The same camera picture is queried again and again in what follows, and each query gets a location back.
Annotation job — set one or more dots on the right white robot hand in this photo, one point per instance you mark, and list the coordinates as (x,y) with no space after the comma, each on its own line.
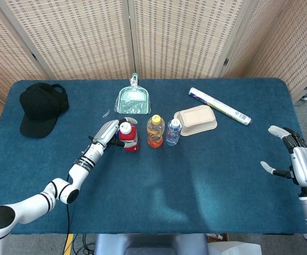
(306,167)

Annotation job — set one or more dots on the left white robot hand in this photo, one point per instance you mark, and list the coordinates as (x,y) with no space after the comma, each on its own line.
(105,134)

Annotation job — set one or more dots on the red juice bottle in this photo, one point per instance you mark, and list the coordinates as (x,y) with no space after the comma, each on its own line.
(128,135)

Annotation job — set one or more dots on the clear water bottle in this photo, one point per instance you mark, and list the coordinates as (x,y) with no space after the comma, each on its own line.
(173,134)

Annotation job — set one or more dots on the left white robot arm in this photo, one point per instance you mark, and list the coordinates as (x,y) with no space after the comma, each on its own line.
(63,188)

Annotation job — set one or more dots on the small metal paper clip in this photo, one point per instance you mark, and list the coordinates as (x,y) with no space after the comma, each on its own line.
(106,113)

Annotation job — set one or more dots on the green dustpan brush set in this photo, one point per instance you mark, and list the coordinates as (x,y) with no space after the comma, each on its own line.
(133,103)

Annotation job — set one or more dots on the orange tea bottle yellow cap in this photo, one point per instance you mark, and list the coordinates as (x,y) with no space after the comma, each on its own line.
(155,132)

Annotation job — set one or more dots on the black baseball cap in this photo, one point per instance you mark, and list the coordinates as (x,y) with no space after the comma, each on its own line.
(40,109)

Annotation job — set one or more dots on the blue table cloth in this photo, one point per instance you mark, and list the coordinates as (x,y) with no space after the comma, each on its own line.
(169,191)

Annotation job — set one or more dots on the beige lunch box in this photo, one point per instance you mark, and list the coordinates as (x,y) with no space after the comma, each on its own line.
(198,119)

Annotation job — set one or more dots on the woven folding screen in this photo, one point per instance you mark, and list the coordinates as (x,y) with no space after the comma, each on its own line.
(84,37)

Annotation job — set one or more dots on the white plastic wrap roll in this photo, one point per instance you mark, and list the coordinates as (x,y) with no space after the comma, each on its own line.
(220,106)

